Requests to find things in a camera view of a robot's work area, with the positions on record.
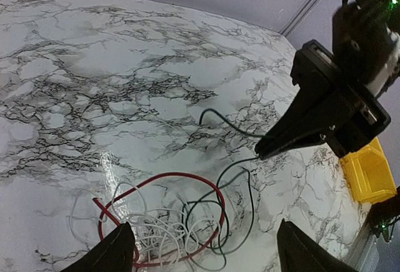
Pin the aluminium front rail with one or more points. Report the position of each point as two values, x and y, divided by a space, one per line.
370 253

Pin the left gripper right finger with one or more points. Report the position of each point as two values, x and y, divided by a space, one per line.
299 253

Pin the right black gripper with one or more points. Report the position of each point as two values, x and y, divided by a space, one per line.
332 105

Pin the right aluminium frame post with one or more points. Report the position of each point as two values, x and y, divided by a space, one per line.
298 17

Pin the yellow plastic bin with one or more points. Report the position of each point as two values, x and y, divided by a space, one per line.
368 174

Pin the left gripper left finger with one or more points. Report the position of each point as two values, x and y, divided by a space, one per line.
115 253

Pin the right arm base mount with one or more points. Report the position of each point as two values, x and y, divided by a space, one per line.
383 216

